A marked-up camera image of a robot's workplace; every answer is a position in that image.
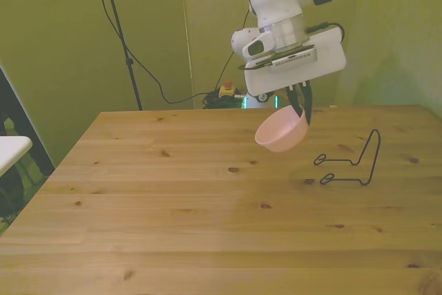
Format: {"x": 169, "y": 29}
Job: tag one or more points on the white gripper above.
{"x": 328, "y": 56}

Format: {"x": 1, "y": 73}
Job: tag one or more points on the pink plastic bowl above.
{"x": 279, "y": 136}

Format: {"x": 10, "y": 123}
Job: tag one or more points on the yellow emergency stop button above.
{"x": 228, "y": 92}

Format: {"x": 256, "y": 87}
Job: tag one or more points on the black tripod pole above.
{"x": 130, "y": 62}

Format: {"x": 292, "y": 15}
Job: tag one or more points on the black slanted board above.
{"x": 24, "y": 129}

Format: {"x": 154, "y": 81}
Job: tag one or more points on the white side table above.
{"x": 14, "y": 148}

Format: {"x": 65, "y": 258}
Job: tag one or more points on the dark round fan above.
{"x": 12, "y": 188}

